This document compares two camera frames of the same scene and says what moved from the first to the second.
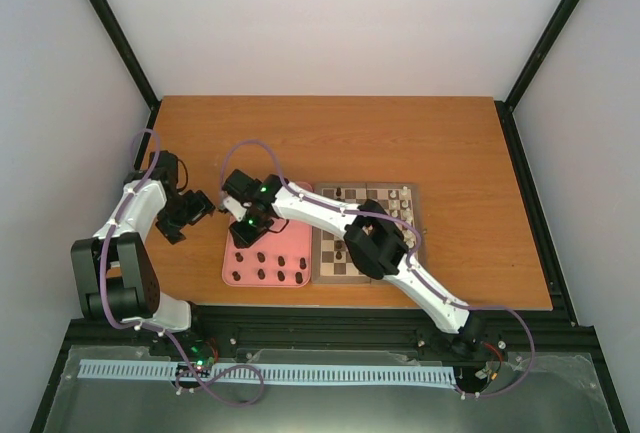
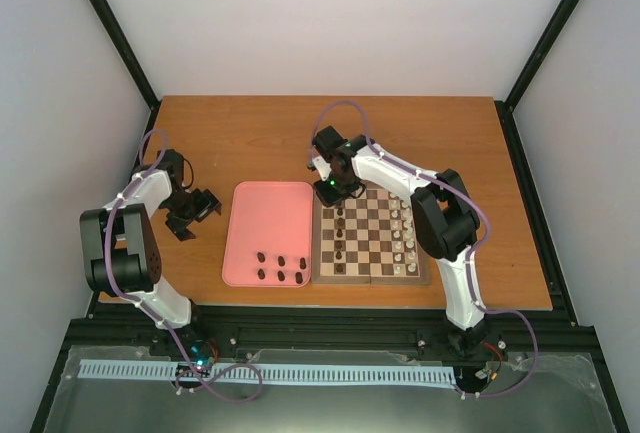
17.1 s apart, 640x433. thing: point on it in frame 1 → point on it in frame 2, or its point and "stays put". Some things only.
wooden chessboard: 373,246 stays put
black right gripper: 245,239 → 331,200
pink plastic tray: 282,258 stays put
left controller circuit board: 201,354 stays put
